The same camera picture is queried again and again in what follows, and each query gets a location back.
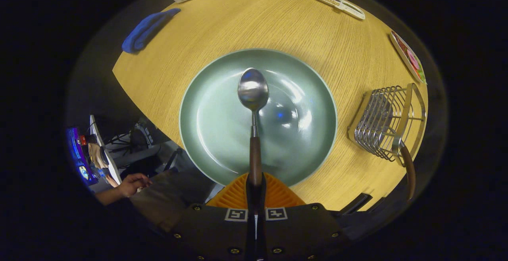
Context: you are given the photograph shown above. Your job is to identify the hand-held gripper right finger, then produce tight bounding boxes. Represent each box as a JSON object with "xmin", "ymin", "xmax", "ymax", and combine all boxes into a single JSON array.
[{"xmin": 256, "ymin": 173, "xmax": 346, "ymax": 261}]

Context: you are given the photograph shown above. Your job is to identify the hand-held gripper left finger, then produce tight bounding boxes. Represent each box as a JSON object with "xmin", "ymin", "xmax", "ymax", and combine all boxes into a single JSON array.
[{"xmin": 171, "ymin": 173, "xmax": 256, "ymax": 261}]

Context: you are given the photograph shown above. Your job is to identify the wooden handled metal fork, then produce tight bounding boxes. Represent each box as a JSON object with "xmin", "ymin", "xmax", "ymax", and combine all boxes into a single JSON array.
[{"xmin": 391, "ymin": 134, "xmax": 416, "ymax": 201}]

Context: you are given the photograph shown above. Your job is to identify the wooden handled metal spoon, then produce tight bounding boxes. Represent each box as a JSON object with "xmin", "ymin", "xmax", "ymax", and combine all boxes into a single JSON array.
[{"xmin": 237, "ymin": 68, "xmax": 269, "ymax": 186}]

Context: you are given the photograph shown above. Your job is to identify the person's grey trousers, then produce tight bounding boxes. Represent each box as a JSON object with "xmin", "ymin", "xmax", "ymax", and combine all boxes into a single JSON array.
[{"xmin": 129, "ymin": 168, "xmax": 225, "ymax": 232}]

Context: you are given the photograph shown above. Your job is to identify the pale green plate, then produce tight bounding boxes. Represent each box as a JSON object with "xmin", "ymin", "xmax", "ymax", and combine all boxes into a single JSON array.
[{"xmin": 179, "ymin": 48, "xmax": 338, "ymax": 187}]

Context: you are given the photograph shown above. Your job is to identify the white panel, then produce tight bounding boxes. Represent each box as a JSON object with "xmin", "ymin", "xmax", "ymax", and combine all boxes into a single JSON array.
[{"xmin": 89, "ymin": 114, "xmax": 123, "ymax": 185}]

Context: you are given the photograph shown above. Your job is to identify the glowing blue screen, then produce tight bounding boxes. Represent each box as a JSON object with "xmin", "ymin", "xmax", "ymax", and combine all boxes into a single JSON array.
[{"xmin": 67, "ymin": 126, "xmax": 98, "ymax": 186}]

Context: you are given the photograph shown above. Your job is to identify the beige food plate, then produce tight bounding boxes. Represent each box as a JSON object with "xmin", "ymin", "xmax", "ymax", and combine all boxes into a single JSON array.
[{"xmin": 389, "ymin": 30, "xmax": 427, "ymax": 85}]

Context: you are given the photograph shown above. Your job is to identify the blue folded towel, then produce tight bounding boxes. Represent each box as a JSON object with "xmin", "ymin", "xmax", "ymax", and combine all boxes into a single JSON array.
[{"xmin": 121, "ymin": 8, "xmax": 181, "ymax": 54}]

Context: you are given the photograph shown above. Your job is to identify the white divided grain dish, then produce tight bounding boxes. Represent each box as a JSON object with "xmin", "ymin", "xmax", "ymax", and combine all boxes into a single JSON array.
[{"xmin": 313, "ymin": 0, "xmax": 366, "ymax": 20}]

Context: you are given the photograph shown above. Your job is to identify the metal wire cutlery basket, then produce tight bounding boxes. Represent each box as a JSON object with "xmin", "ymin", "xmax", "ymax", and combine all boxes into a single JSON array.
[{"xmin": 348, "ymin": 83, "xmax": 427, "ymax": 162}]

